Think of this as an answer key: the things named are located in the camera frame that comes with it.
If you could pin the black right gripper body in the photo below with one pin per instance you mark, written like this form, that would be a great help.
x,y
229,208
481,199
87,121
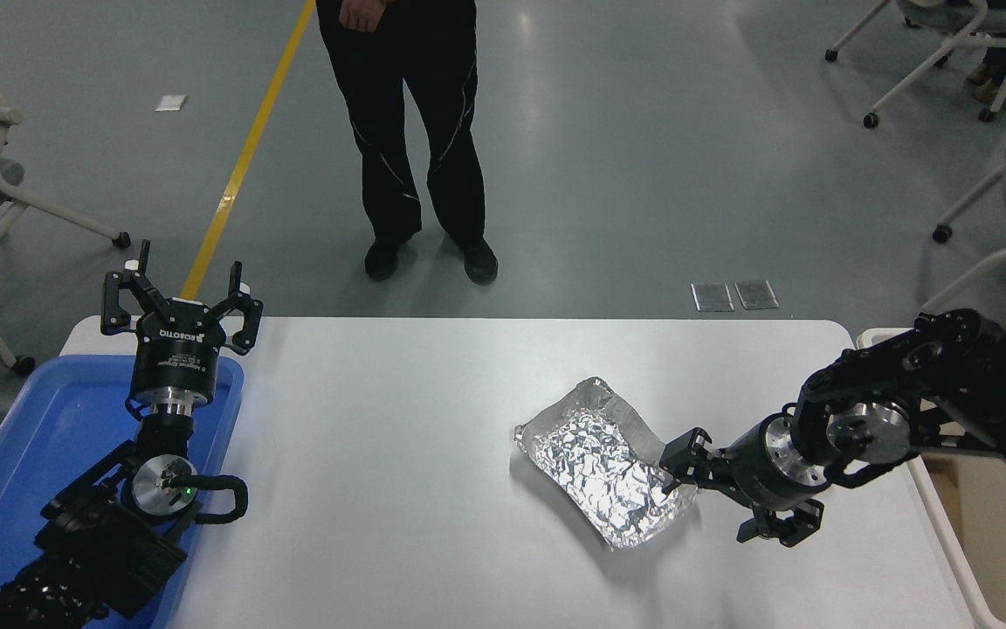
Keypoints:
x,y
756,467

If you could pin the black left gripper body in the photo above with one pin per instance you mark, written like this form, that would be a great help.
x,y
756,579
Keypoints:
x,y
175,354

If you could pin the foil tray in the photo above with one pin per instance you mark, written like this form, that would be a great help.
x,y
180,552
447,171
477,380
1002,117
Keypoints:
x,y
595,463

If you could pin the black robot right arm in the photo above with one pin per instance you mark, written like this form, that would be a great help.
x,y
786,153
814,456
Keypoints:
x,y
966,367

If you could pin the metal floor plate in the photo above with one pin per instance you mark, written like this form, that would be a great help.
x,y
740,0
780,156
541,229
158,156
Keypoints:
x,y
757,293
713,296

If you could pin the person's right hand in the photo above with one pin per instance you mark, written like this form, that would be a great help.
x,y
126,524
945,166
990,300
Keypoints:
x,y
363,13

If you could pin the blue plastic tray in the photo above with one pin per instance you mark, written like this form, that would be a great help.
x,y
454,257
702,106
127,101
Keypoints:
x,y
40,437

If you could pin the white floor tag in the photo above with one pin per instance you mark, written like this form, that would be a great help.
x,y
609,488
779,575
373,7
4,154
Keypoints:
x,y
171,103

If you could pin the large pale bin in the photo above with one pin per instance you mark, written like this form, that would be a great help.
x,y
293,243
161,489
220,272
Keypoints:
x,y
1001,550

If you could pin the standing person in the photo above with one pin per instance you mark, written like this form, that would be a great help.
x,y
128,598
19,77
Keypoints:
x,y
416,131

